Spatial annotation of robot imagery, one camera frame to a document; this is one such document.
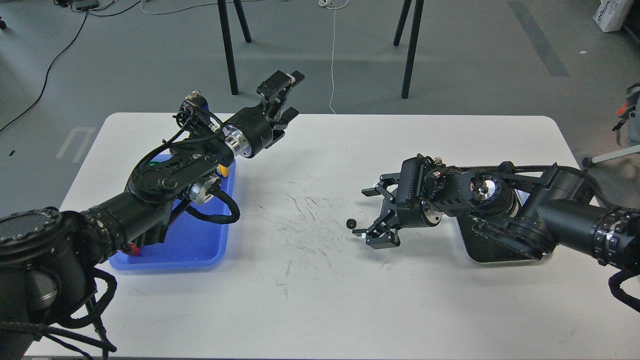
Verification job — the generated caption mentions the black cable on floor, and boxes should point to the black cable on floor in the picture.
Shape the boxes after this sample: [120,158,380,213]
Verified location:
[0,0,143,135]

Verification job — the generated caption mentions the black table legs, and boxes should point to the black table legs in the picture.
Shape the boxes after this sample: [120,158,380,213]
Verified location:
[393,0,425,100]
[217,0,253,96]

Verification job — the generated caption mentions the black table legs left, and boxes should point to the black table legs left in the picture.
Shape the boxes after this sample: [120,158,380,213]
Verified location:
[217,0,253,96]

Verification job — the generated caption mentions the white cord on floor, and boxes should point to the white cord on floor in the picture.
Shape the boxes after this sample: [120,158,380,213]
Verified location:
[318,0,350,115]

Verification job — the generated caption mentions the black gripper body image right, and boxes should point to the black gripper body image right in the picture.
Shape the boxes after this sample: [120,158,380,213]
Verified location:
[382,172,442,230]

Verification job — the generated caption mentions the left-side gripper finger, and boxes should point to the left-side gripper finger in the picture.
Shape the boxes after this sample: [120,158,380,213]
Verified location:
[256,70,306,108]
[272,105,300,132]

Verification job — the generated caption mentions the right-side gripper finger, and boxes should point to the right-side gripper finger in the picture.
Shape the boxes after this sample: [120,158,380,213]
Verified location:
[361,172,400,198]
[352,209,401,249]

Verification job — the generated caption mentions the yellow push button switch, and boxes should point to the yellow push button switch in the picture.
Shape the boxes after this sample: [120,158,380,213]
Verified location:
[217,164,230,178]

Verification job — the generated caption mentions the small black gear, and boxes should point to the small black gear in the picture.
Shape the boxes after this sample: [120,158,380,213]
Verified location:
[345,218,357,230]

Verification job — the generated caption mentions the black table legs right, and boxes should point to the black table legs right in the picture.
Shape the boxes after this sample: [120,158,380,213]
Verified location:
[393,0,425,100]

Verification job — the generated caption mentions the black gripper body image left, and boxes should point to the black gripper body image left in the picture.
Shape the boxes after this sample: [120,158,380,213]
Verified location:
[222,104,285,158]

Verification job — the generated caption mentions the red push button switch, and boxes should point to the red push button switch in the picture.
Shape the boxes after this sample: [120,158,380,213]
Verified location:
[121,243,141,256]

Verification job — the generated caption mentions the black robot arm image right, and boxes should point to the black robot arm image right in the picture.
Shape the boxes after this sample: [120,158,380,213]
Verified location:
[345,153,640,311]

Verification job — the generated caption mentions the blue plastic tray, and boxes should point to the blue plastic tray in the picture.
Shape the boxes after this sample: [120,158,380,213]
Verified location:
[109,152,237,272]

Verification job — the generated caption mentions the silver metal tray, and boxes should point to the silver metal tray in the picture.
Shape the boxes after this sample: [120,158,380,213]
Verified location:
[455,190,557,265]

